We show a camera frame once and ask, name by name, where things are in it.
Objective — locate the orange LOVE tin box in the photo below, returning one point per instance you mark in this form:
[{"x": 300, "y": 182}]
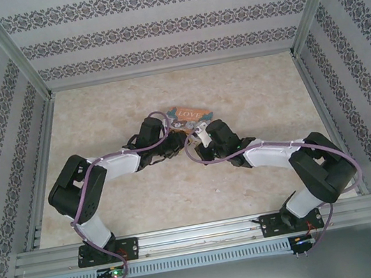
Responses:
[{"x": 190, "y": 111}]

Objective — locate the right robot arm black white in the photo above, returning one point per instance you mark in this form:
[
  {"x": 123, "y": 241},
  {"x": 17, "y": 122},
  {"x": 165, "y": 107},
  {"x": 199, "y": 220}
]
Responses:
[{"x": 321, "y": 174}]

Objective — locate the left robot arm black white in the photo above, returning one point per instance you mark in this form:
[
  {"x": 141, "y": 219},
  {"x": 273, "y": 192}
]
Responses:
[{"x": 75, "y": 198}]

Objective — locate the right controller board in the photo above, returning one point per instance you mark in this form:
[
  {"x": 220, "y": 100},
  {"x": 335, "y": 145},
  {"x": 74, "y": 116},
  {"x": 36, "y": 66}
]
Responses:
[{"x": 302, "y": 241}]

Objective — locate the left controller board green light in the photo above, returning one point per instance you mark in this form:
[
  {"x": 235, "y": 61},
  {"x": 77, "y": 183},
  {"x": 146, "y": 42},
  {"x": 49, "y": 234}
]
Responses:
[{"x": 113, "y": 273}]

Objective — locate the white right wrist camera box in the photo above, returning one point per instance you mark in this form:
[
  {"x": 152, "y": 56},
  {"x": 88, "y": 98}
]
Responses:
[{"x": 202, "y": 131}]

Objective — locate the aluminium table end rail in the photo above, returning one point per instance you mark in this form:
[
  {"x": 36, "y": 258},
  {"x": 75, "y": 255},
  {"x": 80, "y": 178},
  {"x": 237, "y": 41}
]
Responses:
[{"x": 171, "y": 71}]

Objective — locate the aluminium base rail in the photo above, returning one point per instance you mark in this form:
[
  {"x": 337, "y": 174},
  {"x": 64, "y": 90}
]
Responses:
[{"x": 193, "y": 233}]

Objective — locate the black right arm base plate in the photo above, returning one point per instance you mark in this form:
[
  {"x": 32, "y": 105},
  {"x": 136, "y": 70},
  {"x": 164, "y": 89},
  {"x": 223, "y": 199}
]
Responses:
[{"x": 268, "y": 226}]

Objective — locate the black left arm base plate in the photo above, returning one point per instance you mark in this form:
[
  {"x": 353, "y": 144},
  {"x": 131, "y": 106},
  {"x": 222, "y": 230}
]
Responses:
[{"x": 130, "y": 246}]

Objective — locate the aluminium table side rail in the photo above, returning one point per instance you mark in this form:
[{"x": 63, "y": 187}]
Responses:
[
  {"x": 321, "y": 107},
  {"x": 42, "y": 161}
]

